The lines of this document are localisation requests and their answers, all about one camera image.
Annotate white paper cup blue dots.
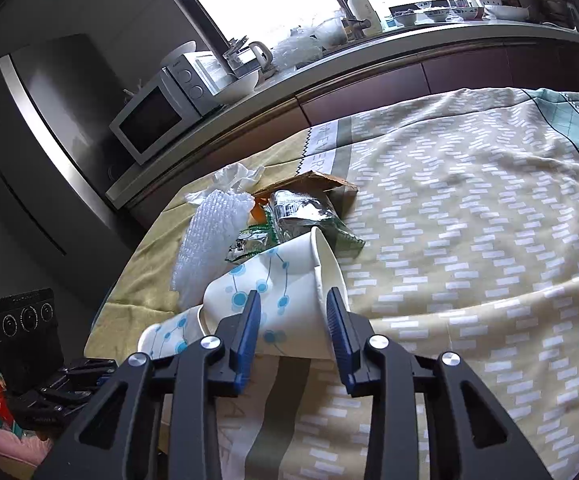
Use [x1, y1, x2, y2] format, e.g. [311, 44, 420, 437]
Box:
[199, 228, 349, 361]

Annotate kitchen counter with cabinets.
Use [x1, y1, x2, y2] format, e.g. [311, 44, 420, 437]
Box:
[107, 21, 579, 226]

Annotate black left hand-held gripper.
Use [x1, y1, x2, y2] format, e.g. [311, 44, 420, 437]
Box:
[6, 358, 118, 439]

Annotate black gauge device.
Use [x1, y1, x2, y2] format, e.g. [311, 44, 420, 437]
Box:
[0, 288, 65, 394]

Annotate white bubble wrap sheet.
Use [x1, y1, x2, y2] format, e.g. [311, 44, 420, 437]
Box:
[171, 190, 254, 311]

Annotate patterned beige tablecloth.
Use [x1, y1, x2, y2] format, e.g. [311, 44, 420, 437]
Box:
[84, 88, 579, 479]

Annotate orange peel piece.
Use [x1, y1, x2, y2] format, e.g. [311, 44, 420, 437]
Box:
[248, 203, 268, 226]

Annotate stainless steel refrigerator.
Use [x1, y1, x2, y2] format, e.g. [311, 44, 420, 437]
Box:
[0, 34, 140, 289]

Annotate clear green snack wrapper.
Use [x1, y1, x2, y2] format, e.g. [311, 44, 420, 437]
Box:
[225, 190, 365, 264]

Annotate crumpled white tissue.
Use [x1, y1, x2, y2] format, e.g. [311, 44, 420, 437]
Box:
[185, 162, 264, 206]

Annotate brown torn paper bag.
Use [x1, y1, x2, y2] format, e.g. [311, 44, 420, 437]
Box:
[252, 170, 359, 221]

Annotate white microwave oven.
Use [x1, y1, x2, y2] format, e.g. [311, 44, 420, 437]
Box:
[110, 51, 235, 165]

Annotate white bowl on counter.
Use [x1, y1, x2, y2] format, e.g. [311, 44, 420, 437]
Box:
[214, 70, 260, 106]

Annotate white electric kettle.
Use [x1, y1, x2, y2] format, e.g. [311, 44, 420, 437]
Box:
[223, 40, 276, 80]

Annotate clear plastic bag on counter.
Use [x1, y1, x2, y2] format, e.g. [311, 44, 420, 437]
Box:
[271, 18, 347, 70]

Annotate white dish on counter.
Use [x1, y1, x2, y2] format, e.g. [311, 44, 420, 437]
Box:
[485, 4, 529, 22]

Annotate white soap dispenser bottle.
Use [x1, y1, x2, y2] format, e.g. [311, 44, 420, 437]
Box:
[347, 0, 383, 37]

